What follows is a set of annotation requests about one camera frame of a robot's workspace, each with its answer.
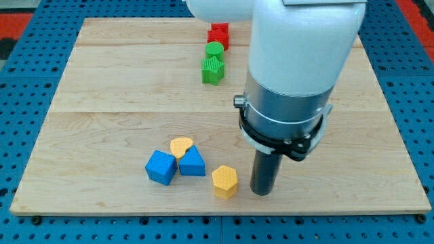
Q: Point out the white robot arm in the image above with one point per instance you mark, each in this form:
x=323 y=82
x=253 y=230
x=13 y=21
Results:
x=297 y=51

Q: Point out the green star block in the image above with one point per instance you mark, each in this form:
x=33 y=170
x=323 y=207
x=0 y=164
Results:
x=212 y=70

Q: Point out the red block behind star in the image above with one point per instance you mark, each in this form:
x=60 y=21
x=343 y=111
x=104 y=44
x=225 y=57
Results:
x=224 y=27

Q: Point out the yellow heart block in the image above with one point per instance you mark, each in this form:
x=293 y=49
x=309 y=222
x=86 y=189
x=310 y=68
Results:
x=179 y=146

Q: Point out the blue triangle block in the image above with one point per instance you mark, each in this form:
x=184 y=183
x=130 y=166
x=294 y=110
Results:
x=192 y=163

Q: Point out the yellow hexagon block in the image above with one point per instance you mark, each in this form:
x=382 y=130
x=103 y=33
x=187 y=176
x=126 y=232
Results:
x=225 y=182

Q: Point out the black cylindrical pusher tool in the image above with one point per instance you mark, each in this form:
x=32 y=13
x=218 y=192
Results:
x=264 y=172

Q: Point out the blue cube block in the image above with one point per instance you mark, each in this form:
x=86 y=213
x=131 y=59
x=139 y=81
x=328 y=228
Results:
x=161 y=167

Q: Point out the wooden board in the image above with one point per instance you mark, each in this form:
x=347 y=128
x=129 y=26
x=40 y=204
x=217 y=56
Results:
x=131 y=85

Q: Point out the green cylinder block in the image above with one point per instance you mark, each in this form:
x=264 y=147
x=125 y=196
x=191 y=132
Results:
x=214 y=49

